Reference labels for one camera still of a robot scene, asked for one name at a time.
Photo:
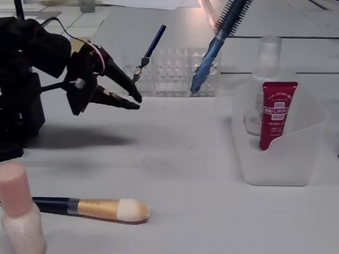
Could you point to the clear spray bottle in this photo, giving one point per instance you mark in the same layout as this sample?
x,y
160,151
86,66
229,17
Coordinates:
x,y
268,61

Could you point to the brown cardboard piece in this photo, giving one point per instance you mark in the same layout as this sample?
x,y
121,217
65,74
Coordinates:
x,y
76,45

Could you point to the pink curved plastic piece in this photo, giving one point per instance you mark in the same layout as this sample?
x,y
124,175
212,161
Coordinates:
x,y
208,8

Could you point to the blue round hairbrush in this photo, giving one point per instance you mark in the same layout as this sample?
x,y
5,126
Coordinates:
x,y
214,50

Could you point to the red hand cream tube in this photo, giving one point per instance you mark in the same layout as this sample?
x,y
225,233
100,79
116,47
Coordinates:
x,y
276,116

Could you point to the pink lotion bottle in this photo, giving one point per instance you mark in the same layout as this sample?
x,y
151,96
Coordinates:
x,y
18,211

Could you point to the clear acrylic organizer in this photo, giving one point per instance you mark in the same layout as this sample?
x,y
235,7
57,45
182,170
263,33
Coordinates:
x,y
172,76

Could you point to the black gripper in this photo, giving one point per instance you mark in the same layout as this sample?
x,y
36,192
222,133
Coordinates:
x,y
93,84

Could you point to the black gripper camera module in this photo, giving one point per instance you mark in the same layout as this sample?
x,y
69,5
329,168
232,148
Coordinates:
x,y
79,100

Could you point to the black wheeled stand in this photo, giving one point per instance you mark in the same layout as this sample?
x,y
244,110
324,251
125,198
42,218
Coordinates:
x,y
19,8

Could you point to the gold makeup brush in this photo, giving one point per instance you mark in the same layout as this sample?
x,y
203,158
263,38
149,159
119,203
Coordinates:
x,y
98,209

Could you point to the translucent white plastic tray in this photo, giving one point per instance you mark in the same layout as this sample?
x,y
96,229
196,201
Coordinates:
x,y
291,164

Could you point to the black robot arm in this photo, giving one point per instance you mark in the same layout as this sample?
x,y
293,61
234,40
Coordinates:
x,y
31,47

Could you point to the dark eyeliner pencil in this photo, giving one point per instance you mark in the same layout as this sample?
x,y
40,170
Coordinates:
x,y
156,39

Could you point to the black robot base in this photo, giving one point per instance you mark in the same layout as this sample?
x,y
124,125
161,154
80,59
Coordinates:
x,y
21,119

